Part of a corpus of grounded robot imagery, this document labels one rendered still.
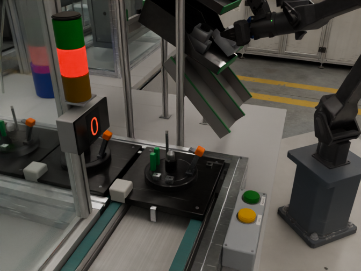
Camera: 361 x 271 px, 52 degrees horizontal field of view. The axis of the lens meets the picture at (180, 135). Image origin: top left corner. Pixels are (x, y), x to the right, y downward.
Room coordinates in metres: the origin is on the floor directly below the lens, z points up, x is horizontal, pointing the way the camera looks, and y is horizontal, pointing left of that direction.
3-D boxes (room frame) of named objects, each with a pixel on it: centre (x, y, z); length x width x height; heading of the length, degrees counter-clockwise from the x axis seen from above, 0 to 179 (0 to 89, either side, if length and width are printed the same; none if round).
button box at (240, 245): (0.65, -0.15, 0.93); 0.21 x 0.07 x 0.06; 162
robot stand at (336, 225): (0.74, -0.36, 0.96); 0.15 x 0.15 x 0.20; 23
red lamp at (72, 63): (0.65, 0.20, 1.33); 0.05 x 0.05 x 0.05
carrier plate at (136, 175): (0.80, 0.02, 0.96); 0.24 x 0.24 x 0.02; 72
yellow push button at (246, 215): (0.65, -0.15, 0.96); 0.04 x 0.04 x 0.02
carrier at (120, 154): (0.88, 0.27, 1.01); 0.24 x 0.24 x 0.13; 72
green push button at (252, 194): (0.72, -0.17, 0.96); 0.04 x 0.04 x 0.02
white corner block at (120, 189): (0.73, 0.15, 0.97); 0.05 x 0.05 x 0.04; 72
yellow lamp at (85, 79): (0.65, 0.20, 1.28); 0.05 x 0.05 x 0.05
